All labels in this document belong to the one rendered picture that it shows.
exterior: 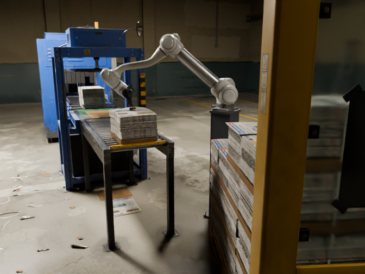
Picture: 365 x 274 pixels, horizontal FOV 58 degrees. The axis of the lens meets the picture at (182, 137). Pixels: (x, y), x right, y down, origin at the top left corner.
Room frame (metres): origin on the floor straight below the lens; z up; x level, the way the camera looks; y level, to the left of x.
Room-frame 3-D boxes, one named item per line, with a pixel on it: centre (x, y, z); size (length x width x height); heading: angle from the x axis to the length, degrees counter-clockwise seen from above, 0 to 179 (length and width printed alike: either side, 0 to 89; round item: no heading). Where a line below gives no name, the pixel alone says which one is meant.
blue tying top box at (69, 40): (3.92, 1.00, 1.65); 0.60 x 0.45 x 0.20; 114
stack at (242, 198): (1.92, -0.46, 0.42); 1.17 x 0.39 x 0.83; 5
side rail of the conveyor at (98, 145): (2.89, 0.82, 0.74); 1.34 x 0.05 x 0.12; 24
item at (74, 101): (4.96, 1.45, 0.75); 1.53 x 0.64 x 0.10; 24
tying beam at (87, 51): (3.92, 1.00, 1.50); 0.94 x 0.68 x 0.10; 114
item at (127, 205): (3.03, 0.59, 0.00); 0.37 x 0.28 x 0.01; 24
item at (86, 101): (4.45, 1.23, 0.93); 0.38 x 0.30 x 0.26; 24
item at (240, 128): (1.78, -0.45, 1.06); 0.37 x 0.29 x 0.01; 96
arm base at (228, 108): (2.86, -0.36, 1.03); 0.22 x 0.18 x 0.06; 57
